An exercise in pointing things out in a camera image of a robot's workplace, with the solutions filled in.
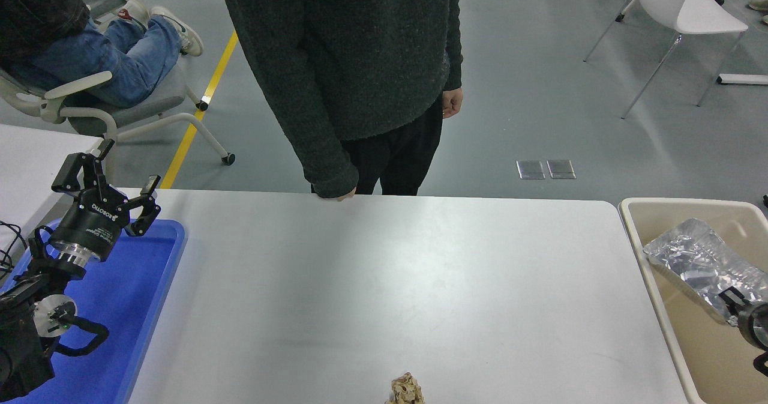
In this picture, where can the blue plastic tray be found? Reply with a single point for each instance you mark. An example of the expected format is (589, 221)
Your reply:
(132, 308)

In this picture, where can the large pale beige bin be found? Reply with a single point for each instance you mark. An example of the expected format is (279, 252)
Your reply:
(702, 356)

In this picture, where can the white shell chair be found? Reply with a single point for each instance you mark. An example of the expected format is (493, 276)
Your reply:
(702, 17)

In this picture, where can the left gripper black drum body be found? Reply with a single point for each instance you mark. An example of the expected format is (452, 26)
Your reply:
(96, 221)

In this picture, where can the tan paper ball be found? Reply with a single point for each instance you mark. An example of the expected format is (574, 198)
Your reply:
(407, 391)

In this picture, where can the person's left hand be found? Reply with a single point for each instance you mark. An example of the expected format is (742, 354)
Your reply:
(453, 102)

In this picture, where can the silver foil tray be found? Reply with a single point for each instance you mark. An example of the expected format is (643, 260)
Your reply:
(696, 257)

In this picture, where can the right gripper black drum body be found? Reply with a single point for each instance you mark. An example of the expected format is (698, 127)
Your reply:
(750, 329)

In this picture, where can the person's right hand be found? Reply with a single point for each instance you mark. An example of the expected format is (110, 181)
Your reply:
(342, 197)

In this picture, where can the white stand base bar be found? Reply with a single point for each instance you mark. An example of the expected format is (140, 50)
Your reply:
(744, 79)

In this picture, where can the silver floor socket plate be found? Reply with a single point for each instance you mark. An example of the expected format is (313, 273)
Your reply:
(530, 169)
(561, 168)

